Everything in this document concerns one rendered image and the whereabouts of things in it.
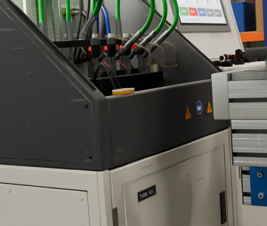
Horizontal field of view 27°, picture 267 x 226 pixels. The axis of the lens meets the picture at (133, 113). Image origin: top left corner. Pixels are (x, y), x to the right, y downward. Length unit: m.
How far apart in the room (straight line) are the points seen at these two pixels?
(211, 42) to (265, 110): 1.23
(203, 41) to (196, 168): 0.73
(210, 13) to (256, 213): 0.82
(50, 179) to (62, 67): 0.27
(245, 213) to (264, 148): 0.90
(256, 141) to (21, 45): 0.60
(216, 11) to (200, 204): 0.99
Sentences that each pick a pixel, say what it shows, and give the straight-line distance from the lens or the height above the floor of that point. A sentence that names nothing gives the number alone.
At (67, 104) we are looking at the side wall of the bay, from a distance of 1.28.
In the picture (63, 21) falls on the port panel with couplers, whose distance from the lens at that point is 1.98.
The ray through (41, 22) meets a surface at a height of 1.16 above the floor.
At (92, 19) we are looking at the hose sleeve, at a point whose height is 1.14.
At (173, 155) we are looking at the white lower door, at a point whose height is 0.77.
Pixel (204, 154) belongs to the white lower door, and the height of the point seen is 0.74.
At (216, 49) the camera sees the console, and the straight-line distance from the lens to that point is 2.29.
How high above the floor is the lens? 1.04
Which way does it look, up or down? 6 degrees down
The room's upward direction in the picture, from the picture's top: 4 degrees counter-clockwise
